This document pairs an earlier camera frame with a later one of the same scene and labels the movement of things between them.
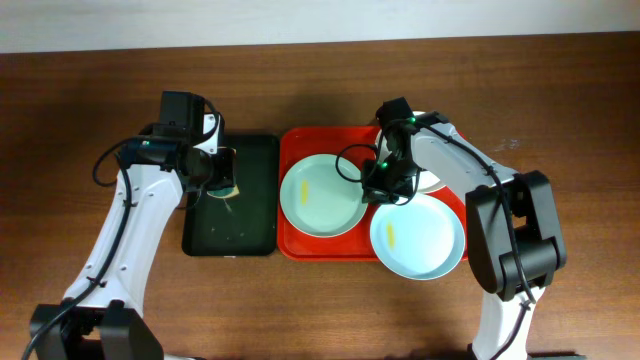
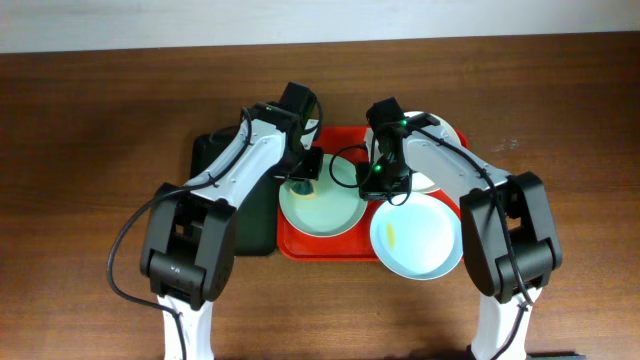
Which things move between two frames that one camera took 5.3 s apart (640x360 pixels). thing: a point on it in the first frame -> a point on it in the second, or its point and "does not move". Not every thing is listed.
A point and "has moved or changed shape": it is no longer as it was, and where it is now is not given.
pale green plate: x=321 y=195 does not move
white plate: x=422 y=182 does not move
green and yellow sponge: x=224 y=192 has moved or changed shape
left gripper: x=226 y=178 -> x=313 y=170
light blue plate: x=419 y=240 does not move
